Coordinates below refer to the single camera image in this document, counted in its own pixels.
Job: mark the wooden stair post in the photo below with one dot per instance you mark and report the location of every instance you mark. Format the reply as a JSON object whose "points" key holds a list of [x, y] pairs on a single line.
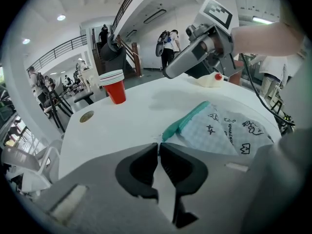
{"points": [[134, 57]]}

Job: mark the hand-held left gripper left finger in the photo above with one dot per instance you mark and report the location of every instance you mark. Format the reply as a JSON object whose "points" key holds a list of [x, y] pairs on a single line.
{"points": [[109, 203]]}

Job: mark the long ceiling light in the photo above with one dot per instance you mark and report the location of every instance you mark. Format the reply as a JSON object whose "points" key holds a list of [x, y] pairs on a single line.
{"points": [[262, 20]]}

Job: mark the round ceiling light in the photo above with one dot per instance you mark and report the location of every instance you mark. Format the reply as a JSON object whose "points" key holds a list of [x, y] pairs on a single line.
{"points": [[26, 41], [61, 17]]}

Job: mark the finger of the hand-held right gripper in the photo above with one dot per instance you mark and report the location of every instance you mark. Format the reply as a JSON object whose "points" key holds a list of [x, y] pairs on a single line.
{"points": [[182, 62], [204, 71]]}

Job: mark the cream plastic tray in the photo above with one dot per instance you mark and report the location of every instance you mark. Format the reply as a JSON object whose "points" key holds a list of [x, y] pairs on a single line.
{"points": [[207, 82]]}

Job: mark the small red ball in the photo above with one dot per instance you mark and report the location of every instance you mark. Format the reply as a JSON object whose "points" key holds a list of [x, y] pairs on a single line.
{"points": [[218, 76]]}

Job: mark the black ceiling lamp frame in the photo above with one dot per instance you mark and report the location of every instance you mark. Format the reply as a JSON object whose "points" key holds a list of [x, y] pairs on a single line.
{"points": [[154, 16]]}

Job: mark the round brass disc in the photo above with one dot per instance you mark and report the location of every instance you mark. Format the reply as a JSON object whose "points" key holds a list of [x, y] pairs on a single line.
{"points": [[86, 116]]}

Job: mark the black stair railing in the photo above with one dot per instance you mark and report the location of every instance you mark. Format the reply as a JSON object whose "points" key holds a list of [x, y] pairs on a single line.
{"points": [[126, 4]]}

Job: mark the white office chair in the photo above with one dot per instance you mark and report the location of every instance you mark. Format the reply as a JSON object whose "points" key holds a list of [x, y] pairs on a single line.
{"points": [[29, 164]]}

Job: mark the person's right forearm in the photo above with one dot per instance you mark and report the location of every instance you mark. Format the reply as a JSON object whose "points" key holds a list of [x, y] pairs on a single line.
{"points": [[263, 40]]}

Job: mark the black high-back office chair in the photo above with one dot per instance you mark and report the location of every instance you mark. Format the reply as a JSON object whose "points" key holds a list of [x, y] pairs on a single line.
{"points": [[113, 57]]}

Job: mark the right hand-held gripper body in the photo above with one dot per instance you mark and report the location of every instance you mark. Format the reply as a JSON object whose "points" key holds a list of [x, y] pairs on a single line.
{"points": [[219, 16]]}

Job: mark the white teal patterned cloth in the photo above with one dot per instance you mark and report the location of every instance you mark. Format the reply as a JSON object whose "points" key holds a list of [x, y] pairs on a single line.
{"points": [[219, 130]]}

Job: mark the black balcony railing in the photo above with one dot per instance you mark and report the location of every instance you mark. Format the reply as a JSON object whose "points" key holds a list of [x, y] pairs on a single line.
{"points": [[61, 47]]}

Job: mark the person's beige white shirt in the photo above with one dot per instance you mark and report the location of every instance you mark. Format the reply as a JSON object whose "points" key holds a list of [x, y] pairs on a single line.
{"points": [[290, 13]]}

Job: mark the red paper cup stack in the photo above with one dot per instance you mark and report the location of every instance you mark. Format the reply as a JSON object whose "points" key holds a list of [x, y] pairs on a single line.
{"points": [[115, 89]]}

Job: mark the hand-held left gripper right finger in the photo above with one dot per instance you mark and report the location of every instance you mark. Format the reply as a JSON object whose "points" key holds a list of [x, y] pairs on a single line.
{"points": [[214, 191]]}

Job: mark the black frame chair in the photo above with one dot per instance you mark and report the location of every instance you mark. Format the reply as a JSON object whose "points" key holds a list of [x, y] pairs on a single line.
{"points": [[57, 106]]}

